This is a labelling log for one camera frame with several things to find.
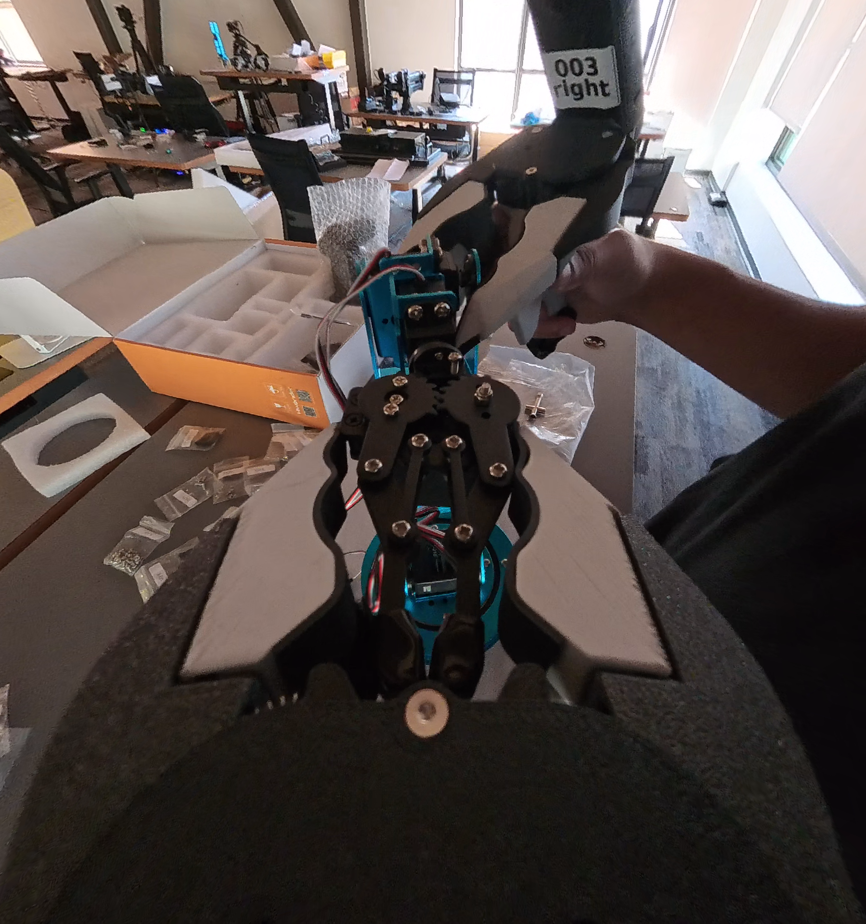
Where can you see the person's right hand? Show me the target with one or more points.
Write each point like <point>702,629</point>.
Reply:
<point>613,275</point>

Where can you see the bubble wrap bag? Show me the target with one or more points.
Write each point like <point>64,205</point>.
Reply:
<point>349,224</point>

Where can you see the person's right forearm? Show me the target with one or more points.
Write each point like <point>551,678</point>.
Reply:
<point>765,332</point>

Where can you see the black toy robot claw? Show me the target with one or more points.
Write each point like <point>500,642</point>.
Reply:
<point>433,477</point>

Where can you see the clear plastic bag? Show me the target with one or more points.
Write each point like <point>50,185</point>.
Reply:
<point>563,397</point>

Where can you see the white parts box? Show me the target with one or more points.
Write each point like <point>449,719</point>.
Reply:
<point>144,275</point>

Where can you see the dark grey desk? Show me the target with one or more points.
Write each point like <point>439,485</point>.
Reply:
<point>58,621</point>

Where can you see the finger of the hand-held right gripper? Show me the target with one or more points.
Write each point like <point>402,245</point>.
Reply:
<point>440,224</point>
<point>527,267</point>

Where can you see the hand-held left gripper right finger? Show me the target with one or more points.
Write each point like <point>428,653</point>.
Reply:
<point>592,578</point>

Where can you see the bright paned window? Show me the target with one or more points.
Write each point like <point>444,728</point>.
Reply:
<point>491,51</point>

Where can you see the white foam packing piece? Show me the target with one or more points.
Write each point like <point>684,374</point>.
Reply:
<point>29,469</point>

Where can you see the cluttered wooden desk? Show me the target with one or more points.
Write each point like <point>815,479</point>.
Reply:
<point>274,80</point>

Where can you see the beige roller blind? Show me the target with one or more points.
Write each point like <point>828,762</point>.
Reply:
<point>837,116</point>

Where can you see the blue toy robot arm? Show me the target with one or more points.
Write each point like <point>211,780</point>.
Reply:
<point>411,303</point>

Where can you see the brown wooden desk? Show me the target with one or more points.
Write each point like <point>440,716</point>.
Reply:
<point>29,390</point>

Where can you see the pile of small parts bags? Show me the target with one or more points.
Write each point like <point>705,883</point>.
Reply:
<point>173,498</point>

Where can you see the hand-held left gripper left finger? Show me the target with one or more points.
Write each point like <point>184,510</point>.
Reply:
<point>267,578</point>

